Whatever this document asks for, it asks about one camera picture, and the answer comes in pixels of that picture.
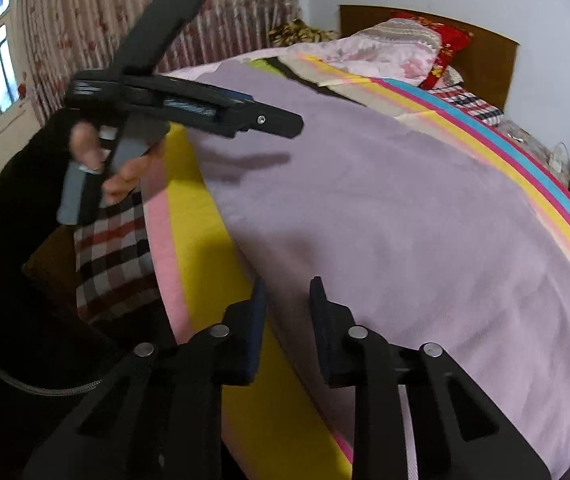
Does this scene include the patterned nightstand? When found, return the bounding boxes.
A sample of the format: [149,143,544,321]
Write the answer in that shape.
[497,120,570,181]

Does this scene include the red embroidered pillow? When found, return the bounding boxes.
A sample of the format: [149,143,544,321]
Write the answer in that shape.
[390,10,473,92]

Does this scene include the person's left hand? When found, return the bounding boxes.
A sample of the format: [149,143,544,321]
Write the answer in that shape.
[68,121,166,206]

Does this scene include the person's dark clothing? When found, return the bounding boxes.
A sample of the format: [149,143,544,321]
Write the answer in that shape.
[0,205,176,480]

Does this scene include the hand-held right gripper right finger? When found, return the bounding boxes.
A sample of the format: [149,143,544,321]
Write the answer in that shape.
[309,276,550,480]

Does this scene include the grey braided cable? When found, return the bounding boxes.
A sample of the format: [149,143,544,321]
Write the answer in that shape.
[0,325,103,397]

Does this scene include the striped colourful blanket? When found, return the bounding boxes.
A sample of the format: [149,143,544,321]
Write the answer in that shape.
[142,52,570,480]

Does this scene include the purple pants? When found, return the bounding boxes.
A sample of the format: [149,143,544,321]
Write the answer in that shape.
[185,60,570,480]

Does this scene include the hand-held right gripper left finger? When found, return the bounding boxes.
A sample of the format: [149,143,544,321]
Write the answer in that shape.
[22,277,270,480]

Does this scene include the floral striped curtain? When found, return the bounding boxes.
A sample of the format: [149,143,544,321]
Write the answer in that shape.
[15,0,301,126]

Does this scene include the pink floral quilt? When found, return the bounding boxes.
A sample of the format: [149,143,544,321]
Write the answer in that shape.
[165,17,440,88]

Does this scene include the person's left forearm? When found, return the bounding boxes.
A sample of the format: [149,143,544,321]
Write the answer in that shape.
[0,107,86,256]

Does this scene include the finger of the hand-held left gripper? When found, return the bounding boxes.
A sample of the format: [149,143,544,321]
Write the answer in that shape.
[215,89,255,107]
[225,101,306,140]

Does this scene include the dark wooden headboard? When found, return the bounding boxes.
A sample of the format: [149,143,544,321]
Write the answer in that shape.
[340,4,520,111]

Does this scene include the tiger print cloth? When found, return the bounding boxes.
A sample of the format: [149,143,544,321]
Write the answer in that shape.
[267,18,341,48]

